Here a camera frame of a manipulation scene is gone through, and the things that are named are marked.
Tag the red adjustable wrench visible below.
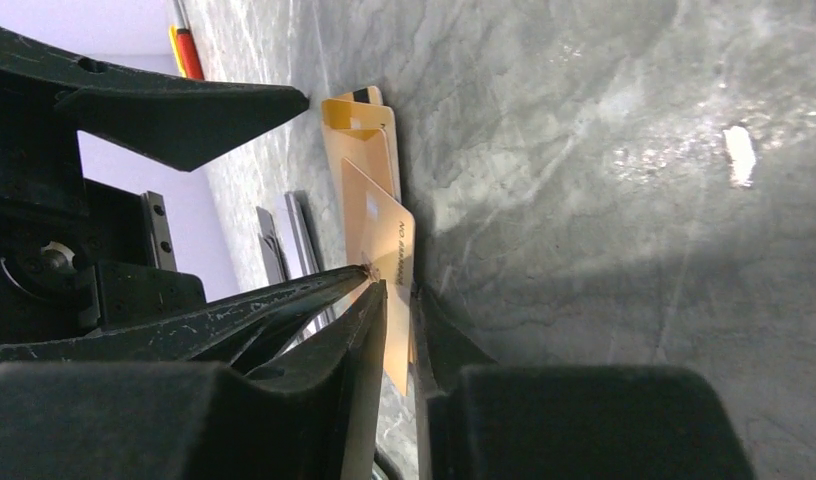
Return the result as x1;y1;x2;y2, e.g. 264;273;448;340
168;0;205;80

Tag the orange card stack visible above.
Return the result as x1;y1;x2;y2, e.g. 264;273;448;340
320;86;402;201

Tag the silver VIP card stack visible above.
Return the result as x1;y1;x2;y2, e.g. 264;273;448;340
255;192;320;286

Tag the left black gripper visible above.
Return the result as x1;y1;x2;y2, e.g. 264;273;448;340
0;26;368;367

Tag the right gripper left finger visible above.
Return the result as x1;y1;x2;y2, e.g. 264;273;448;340
0;282;387;479

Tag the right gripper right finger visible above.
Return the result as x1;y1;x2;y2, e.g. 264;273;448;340
411;291;755;479

